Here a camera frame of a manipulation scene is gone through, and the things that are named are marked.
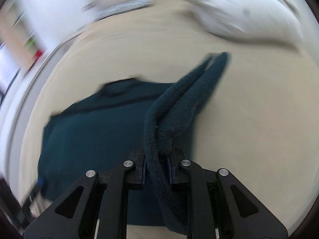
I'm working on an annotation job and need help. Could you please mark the dark green knit sweater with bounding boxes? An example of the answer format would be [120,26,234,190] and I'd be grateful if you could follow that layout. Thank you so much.
[38,53,228,234]

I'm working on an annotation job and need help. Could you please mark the beige bed sheet mattress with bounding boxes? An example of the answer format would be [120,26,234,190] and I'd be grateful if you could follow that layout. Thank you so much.
[18,0,318,234]

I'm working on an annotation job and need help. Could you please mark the red box on shelf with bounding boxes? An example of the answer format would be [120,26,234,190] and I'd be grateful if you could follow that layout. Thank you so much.
[33,49,43,61]

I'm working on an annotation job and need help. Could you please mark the zebra print pillow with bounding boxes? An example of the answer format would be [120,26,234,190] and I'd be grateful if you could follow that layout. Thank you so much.
[95,0,154,22]

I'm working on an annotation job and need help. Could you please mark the green item on shelf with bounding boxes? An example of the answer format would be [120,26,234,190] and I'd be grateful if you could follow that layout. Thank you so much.
[24,37,34,48]

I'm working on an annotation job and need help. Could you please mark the white duvet pile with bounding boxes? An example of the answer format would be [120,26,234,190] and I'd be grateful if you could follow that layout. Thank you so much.
[139,0,307,53]

